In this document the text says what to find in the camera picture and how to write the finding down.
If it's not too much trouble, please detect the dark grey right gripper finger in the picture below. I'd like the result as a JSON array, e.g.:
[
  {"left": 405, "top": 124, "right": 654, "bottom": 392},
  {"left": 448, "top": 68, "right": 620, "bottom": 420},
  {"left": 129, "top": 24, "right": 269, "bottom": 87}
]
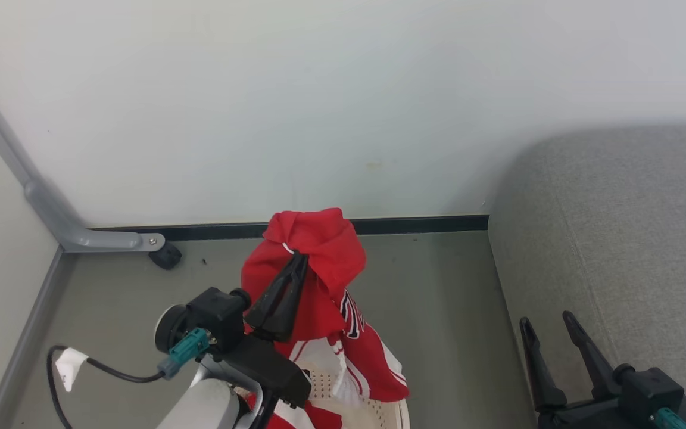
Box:
[
  {"left": 519, "top": 316, "right": 568, "bottom": 413},
  {"left": 562, "top": 310, "right": 620, "bottom": 400}
]

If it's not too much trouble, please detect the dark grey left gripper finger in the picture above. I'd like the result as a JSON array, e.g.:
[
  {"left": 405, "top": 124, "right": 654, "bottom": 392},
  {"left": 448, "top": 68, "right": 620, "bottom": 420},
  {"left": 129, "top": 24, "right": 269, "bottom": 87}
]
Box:
[
  {"left": 246, "top": 253, "right": 298, "bottom": 336},
  {"left": 268, "top": 254, "right": 310, "bottom": 343}
]

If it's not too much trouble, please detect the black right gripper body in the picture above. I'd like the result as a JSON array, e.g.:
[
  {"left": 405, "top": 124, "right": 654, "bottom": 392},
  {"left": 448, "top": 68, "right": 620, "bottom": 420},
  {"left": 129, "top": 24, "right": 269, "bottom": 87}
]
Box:
[{"left": 536, "top": 394, "right": 653, "bottom": 429}]

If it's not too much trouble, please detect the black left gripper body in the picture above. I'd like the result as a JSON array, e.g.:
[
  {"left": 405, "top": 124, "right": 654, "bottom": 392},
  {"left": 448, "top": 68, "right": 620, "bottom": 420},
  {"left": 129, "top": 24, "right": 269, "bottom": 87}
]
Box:
[{"left": 212, "top": 334, "right": 314, "bottom": 411}]

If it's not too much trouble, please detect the red and white jersey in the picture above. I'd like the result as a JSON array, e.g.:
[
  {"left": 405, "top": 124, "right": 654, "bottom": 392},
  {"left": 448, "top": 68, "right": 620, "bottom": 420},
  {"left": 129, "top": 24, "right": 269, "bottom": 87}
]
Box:
[{"left": 240, "top": 207, "right": 410, "bottom": 429}]

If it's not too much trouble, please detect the cream perforated laundry basket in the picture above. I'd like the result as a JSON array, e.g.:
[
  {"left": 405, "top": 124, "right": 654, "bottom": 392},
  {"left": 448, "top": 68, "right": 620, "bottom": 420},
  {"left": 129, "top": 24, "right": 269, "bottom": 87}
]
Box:
[{"left": 301, "top": 365, "right": 411, "bottom": 429}]

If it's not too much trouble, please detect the black caster wheel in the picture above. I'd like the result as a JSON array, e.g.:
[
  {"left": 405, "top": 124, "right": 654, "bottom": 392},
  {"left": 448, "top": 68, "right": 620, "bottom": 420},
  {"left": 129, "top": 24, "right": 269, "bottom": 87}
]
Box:
[{"left": 148, "top": 241, "right": 183, "bottom": 271}]

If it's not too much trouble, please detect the grey fabric sofa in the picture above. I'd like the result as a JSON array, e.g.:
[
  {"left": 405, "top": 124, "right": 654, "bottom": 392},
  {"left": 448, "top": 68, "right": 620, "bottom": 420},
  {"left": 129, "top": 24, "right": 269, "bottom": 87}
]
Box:
[{"left": 487, "top": 122, "right": 686, "bottom": 429}]

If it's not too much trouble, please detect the black baseboard strip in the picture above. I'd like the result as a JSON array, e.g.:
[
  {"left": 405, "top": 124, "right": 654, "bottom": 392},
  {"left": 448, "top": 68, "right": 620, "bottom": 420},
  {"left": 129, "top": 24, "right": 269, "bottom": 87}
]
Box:
[{"left": 88, "top": 214, "right": 490, "bottom": 243}]

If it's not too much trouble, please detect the teal left camera connector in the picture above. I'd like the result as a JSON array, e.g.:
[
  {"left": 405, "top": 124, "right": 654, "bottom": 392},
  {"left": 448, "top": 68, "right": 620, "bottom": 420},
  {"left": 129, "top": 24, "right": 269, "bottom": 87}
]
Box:
[{"left": 158, "top": 327, "right": 211, "bottom": 381}]

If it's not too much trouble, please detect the teal camera connector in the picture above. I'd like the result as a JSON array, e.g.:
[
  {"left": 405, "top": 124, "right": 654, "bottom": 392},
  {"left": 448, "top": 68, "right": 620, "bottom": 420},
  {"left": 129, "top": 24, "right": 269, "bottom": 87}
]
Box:
[
  {"left": 158, "top": 327, "right": 211, "bottom": 381},
  {"left": 653, "top": 406, "right": 686, "bottom": 429}
]

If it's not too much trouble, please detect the teal right camera connector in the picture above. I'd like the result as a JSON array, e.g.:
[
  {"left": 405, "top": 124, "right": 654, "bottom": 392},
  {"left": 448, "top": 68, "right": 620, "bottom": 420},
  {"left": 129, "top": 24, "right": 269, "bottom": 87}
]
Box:
[{"left": 653, "top": 406, "right": 686, "bottom": 429}]

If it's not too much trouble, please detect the thin black cable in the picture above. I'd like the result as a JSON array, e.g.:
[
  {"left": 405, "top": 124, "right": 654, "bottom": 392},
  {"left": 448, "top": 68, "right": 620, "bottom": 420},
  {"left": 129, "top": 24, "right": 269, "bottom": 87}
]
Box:
[{"left": 46, "top": 344, "right": 168, "bottom": 429}]

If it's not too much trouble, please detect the white cable tag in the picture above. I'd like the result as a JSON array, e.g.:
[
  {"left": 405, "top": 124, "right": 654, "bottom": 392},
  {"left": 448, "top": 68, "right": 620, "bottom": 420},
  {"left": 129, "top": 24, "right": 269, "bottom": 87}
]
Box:
[{"left": 55, "top": 347, "right": 89, "bottom": 393}]

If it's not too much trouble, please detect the grey metal frame leg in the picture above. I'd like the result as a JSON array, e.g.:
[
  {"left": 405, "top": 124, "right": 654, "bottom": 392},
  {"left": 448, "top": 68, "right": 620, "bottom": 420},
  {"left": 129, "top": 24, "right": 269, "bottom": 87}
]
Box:
[{"left": 0, "top": 55, "right": 166, "bottom": 254}]

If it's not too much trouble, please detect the grey metal floor rail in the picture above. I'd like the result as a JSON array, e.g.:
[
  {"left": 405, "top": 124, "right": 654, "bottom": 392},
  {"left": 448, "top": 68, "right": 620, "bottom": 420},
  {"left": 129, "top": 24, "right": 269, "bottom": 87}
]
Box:
[{"left": 0, "top": 245, "right": 77, "bottom": 429}]

